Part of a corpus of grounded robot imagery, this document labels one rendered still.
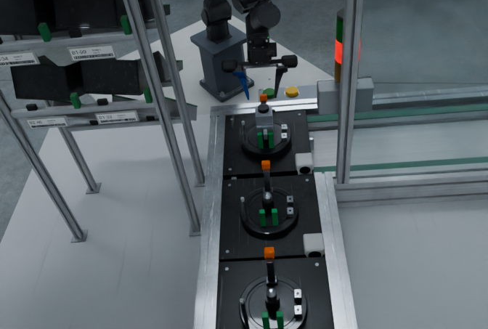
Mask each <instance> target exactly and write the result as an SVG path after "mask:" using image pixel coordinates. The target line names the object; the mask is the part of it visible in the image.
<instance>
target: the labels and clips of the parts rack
mask: <svg viewBox="0 0 488 329"><path fill-rule="evenodd" d="M121 25H122V27H123V31H124V34H125V35H131V32H132V29H131V25H130V22H129V18H128V15H122V16H121ZM38 30H39V32H40V34H41V37H42V39H43V40H44V42H50V40H51V38H52V35H51V33H50V31H49V29H48V26H47V24H46V23H40V24H39V25H38ZM68 33H69V34H70V37H71V38H80V37H82V34H81V30H80V29H78V30H69V32H68ZM67 50H68V53H69V55H70V58H71V60H72V61H80V60H97V59H105V58H114V57H118V54H117V51H116V50H115V46H114V43H111V44H95V45H87V46H71V47H67ZM37 64H40V62H39V59H38V57H37V55H36V53H35V51H34V50H28V51H20V52H4V53H0V68H2V67H11V66H20V65H37ZM143 94H144V96H145V100H146V103H147V104H148V103H152V102H153V97H152V95H151V91H150V87H144V89H143ZM70 100H71V102H72V103H73V106H74V108H75V109H80V108H81V101H80V99H79V97H78V94H77V93H76V92H75V93H71V95H70ZM97 104H98V105H99V106H100V105H108V100H107V98H103V99H97ZM25 107H26V108H27V110H28V111H34V110H38V107H37V106H36V104H29V105H26V106H25ZM95 116H96V118H97V121H89V123H85V124H75V125H70V124H69V122H68V119H67V117H66V115H57V116H47V117H37V118H25V121H26V123H27V124H28V126H29V128H30V129H45V128H56V127H66V126H67V130H68V131H86V130H96V129H116V128H126V127H136V126H155V125H160V121H159V118H155V117H154V116H146V119H143V120H140V119H139V116H138V114H137V110H124V111H114V112H104V113H95ZM171 122H172V124H175V123H182V120H181V117H176V118H171Z"/></svg>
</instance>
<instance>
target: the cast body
mask: <svg viewBox="0 0 488 329"><path fill-rule="evenodd" d="M255 110H256V129H257V134H258V133H259V132H262V134H263V135H264V139H268V138H267V134H268V132H269V131H272V133H274V129H273V117H272V106H271V105H267V104H260V105H259V106H255Z"/></svg>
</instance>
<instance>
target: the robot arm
mask: <svg viewBox="0 0 488 329"><path fill-rule="evenodd" d="M232 4H233V6H234V8H235V9H236V10H237V11H238V12H239V13H240V14H242V15H243V14H245V13H248V14H247V15H246V17H245V28H246V40H247V55H248V58H246V60H247V61H248V62H238V61H237V60H223V61H222V62H221V69H222V70H223V71H224V72H225V73H232V74H233V76H235V77H236V76H237V77H238V78H239V80H240V83H241V84H242V86H243V89H244V92H245V95H246V97H247V99H248V100H249V92H248V85H247V81H246V77H245V73H244V69H249V68H268V67H276V74H275V85H274V98H277V92H278V89H279V85H280V81H281V78H282V75H283V73H286V72H288V68H296V67H297V64H298V58H297V56H296V55H295V54H292V55H283V56H282V57H281V59H276V60H272V58H273V57H276V56H277V42H269V30H270V29H271V28H273V27H275V26H276V25H277V24H278V23H279V21H280V15H281V14H280V10H279V9H278V8H277V6H275V5H274V4H273V3H272V1H271V0H232ZM231 17H232V6H231V5H230V4H229V2H228V1H227V0H204V1H203V11H202V12H201V18H202V21H203V22H204V24H205V25H206V32H207V36H206V37H207V38H208V39H210V40H211V41H212V42H214V43H215V44H219V43H221V42H223V41H225V40H227V39H229V38H231V37H232V34H230V33H229V26H228V20H231ZM256 62H257V63H256Z"/></svg>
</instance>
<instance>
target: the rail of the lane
mask: <svg viewBox="0 0 488 329"><path fill-rule="evenodd" d="M260 104H261V103H260V102H258V103H248V104H238V105H220V106H211V110H210V118H211V115H217V117H219V116H220V115H245V114H254V113H256V110H255V106H259V105H260ZM267 105H271V106H272V112H284V111H294V110H306V116H311V115H319V113H318V108H317V98H315V99H297V100H286V101H276V102H267Z"/></svg>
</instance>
